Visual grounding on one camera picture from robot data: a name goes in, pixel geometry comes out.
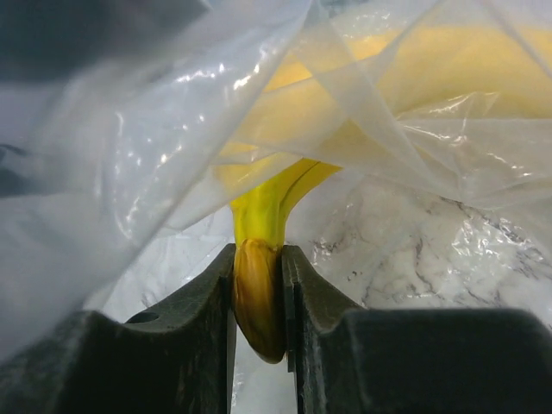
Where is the yellow fake banana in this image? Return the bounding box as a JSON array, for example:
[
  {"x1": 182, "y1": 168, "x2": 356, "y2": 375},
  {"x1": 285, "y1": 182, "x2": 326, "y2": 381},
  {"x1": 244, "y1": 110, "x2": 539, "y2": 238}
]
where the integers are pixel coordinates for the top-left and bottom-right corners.
[{"x1": 217, "y1": 21, "x2": 551, "y2": 361}]

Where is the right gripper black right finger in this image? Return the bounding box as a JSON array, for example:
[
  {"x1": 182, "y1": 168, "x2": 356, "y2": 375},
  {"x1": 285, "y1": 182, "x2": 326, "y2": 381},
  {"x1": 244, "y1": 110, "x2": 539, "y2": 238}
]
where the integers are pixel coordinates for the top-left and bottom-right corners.
[{"x1": 281, "y1": 246, "x2": 551, "y2": 413}]

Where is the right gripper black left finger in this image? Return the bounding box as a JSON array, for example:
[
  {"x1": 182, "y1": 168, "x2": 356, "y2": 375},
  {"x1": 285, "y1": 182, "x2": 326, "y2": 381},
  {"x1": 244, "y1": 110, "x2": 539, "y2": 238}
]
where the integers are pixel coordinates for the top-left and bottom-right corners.
[{"x1": 1, "y1": 245, "x2": 235, "y2": 413}]

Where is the clear zip bag orange seal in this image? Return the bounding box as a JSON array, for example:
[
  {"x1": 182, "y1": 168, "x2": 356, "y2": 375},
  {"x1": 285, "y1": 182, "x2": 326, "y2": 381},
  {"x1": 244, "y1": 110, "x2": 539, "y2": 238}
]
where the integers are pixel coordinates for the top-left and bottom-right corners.
[{"x1": 1, "y1": 1, "x2": 551, "y2": 413}]

